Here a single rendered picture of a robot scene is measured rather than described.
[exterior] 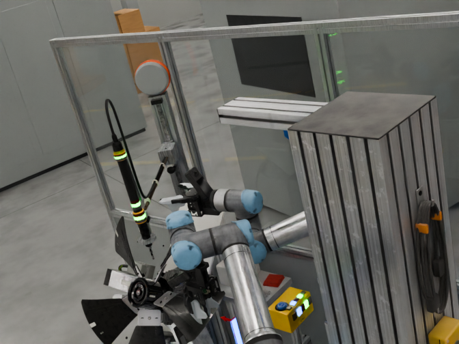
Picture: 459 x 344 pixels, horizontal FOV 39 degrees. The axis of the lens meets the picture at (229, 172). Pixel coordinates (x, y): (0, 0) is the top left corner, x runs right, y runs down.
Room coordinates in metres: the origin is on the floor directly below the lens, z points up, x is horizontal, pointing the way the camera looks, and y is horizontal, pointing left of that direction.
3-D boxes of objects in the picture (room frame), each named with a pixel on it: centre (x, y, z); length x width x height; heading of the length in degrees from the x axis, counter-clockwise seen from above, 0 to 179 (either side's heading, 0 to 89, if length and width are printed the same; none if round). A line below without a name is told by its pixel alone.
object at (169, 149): (2.79, 0.25, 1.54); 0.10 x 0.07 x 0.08; 170
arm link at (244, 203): (1.90, -0.02, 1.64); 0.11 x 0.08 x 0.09; 55
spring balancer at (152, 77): (2.88, 0.23, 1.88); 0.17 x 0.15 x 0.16; 45
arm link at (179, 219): (1.62, 0.17, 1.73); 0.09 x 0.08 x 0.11; 3
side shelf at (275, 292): (2.64, 0.05, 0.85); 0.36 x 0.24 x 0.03; 45
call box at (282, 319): (2.12, -0.10, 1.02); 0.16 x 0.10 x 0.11; 135
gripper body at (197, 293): (1.62, 0.16, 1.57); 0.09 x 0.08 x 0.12; 45
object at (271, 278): (2.60, -0.08, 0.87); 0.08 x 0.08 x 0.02; 56
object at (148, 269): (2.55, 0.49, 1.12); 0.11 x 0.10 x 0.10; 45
